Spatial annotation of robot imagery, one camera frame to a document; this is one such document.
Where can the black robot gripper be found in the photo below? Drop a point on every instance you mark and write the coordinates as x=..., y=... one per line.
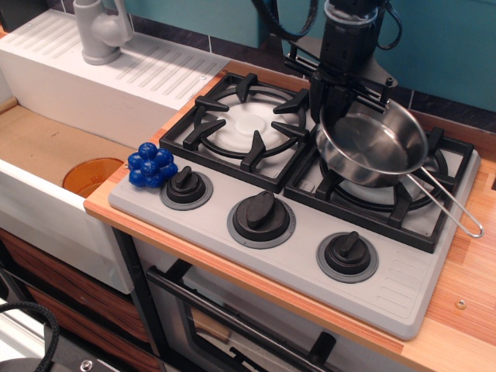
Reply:
x=342, y=68

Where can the stainless steel pan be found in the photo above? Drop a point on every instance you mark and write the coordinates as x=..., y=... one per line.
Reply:
x=378, y=149

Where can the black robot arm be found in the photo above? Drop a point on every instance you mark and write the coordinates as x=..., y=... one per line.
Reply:
x=391, y=26

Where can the grey toy stove top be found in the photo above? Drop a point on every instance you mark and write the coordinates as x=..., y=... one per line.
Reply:
x=394, y=299

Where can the black middle stove knob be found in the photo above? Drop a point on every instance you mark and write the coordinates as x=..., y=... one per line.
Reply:
x=261, y=222

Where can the black stove knob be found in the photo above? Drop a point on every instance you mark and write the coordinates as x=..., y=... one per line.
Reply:
x=261, y=222
x=186, y=190
x=347, y=257

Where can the black right stove knob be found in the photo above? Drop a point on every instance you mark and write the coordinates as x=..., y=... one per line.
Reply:
x=347, y=257

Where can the black left stove knob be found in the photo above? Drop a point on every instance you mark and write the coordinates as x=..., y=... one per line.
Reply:
x=186, y=190

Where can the blue toy blueberry cluster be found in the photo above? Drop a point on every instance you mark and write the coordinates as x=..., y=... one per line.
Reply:
x=150, y=166

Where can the black left burner grate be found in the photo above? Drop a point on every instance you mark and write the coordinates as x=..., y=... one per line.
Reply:
x=244, y=133

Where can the black burner grate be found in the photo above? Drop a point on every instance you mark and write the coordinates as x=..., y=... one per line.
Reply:
x=244, y=133
x=417, y=212

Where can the black right burner grate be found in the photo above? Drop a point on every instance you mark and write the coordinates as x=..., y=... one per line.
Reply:
x=417, y=212

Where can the grey toy faucet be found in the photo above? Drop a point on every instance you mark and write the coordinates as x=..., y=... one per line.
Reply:
x=102, y=34

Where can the white toy sink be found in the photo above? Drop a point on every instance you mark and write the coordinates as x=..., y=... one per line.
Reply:
x=58, y=111

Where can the wooden drawer fronts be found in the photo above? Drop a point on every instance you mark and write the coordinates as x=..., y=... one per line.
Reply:
x=86, y=309

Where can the oven door with handle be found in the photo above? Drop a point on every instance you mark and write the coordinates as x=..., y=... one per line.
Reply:
x=222, y=327

